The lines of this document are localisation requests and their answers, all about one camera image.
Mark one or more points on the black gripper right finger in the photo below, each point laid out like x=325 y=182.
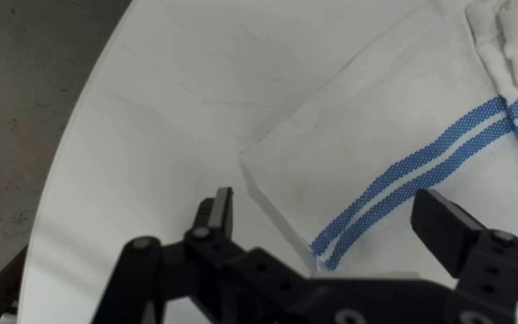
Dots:
x=481 y=263

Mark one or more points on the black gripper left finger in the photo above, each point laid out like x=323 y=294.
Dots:
x=212 y=276

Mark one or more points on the white towel with blue stripes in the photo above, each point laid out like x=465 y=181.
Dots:
x=404 y=119

